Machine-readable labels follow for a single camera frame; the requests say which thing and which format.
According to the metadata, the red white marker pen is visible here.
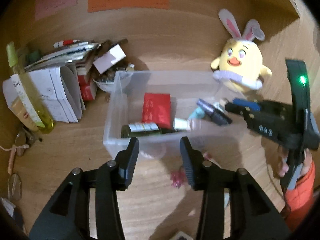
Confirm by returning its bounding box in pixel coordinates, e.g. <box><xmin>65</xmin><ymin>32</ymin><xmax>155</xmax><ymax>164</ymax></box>
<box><xmin>53</xmin><ymin>40</ymin><xmax>80</xmax><ymax>48</ymax></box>

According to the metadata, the right hand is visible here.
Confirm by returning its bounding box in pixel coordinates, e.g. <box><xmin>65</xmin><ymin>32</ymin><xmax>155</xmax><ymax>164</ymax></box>
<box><xmin>277</xmin><ymin>146</ymin><xmax>313</xmax><ymax>178</ymax></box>

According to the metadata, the white ceramic bowl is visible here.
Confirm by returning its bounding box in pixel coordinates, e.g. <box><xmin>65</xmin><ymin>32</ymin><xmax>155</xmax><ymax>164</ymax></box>
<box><xmin>93</xmin><ymin>71</ymin><xmax>133</xmax><ymax>93</ymax></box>

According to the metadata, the white red lip balm tube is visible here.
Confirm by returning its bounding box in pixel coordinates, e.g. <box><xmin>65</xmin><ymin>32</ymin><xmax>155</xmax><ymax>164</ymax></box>
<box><xmin>172</xmin><ymin>118</ymin><xmax>200</xmax><ymax>131</ymax></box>

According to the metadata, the white charging cable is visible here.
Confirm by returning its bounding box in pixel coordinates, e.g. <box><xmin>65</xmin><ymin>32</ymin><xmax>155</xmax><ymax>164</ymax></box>
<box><xmin>0</xmin><ymin>144</ymin><xmax>30</xmax><ymax>152</ymax></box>

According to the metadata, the red small box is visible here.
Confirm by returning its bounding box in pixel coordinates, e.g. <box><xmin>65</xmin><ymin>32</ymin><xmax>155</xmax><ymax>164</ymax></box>
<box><xmin>78</xmin><ymin>73</ymin><xmax>97</xmax><ymax>101</ymax></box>

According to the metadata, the blue Max staples box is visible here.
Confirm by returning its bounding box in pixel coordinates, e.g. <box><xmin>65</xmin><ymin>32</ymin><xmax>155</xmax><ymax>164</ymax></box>
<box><xmin>170</xmin><ymin>231</ymin><xmax>193</xmax><ymax>240</ymax></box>

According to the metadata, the orange sleeve forearm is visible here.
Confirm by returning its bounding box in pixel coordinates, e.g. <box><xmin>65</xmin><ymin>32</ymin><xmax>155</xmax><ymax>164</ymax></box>
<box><xmin>281</xmin><ymin>161</ymin><xmax>316</xmax><ymax>231</ymax></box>

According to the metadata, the clear plastic storage bin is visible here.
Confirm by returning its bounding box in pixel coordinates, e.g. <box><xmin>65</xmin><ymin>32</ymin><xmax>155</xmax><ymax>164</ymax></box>
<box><xmin>103</xmin><ymin>71</ymin><xmax>246</xmax><ymax>159</ymax></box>

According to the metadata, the dark green glass bottle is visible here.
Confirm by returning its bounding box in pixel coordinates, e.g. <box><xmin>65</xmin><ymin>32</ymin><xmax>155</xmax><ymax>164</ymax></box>
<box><xmin>120</xmin><ymin>122</ymin><xmax>176</xmax><ymax>138</ymax></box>

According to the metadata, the yellow chick bunny plush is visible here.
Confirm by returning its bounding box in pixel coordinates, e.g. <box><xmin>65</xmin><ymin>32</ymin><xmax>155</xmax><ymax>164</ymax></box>
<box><xmin>210</xmin><ymin>9</ymin><xmax>272</xmax><ymax>93</ymax></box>

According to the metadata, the white paper boxes stack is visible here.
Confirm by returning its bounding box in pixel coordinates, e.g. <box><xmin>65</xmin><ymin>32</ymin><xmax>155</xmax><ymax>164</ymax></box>
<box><xmin>2</xmin><ymin>64</ymin><xmax>86</xmax><ymax>124</ymax></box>

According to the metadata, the beige wooden stick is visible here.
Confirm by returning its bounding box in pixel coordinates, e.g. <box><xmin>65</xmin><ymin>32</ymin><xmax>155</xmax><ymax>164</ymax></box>
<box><xmin>7</xmin><ymin>145</ymin><xmax>17</xmax><ymax>175</ymax></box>

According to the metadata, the teal small item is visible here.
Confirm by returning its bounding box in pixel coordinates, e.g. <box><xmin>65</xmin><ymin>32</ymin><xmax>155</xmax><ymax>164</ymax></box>
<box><xmin>188</xmin><ymin>107</ymin><xmax>206</xmax><ymax>120</ymax></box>

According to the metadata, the metal nail clipper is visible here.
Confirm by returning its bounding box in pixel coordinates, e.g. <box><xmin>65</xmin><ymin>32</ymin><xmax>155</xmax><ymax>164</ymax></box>
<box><xmin>14</xmin><ymin>127</ymin><xmax>43</xmax><ymax>149</ymax></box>

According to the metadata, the red envelope packet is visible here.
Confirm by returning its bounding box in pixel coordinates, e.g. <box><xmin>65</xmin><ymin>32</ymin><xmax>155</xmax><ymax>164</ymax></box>
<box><xmin>142</xmin><ymin>93</ymin><xmax>171</xmax><ymax>128</ymax></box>

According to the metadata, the small pink white box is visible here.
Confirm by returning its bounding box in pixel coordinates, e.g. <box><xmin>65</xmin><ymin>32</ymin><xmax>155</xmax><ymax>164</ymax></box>
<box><xmin>93</xmin><ymin>44</ymin><xmax>126</xmax><ymax>74</ymax></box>

